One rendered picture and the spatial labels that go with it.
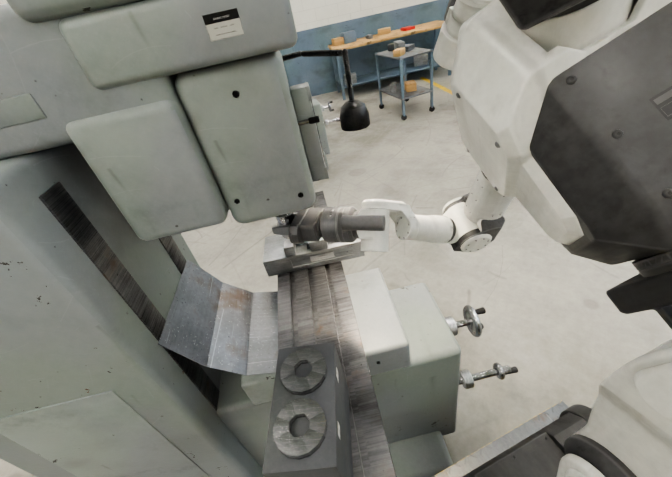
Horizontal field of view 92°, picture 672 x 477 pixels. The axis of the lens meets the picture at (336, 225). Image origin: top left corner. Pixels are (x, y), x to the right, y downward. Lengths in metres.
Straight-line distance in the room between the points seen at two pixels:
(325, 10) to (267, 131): 6.67
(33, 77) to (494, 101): 0.65
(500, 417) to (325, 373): 1.31
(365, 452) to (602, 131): 0.70
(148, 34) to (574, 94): 0.55
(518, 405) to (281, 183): 1.58
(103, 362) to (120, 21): 0.65
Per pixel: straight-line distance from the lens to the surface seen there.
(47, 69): 0.70
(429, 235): 0.83
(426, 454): 1.58
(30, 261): 0.74
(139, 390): 0.97
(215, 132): 0.65
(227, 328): 1.09
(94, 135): 0.69
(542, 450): 1.22
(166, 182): 0.69
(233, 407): 1.19
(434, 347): 1.15
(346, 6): 7.33
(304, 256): 1.12
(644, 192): 0.38
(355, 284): 1.18
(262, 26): 0.59
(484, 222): 0.84
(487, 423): 1.86
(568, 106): 0.38
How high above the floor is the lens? 1.69
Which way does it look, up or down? 35 degrees down
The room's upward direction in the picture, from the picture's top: 13 degrees counter-clockwise
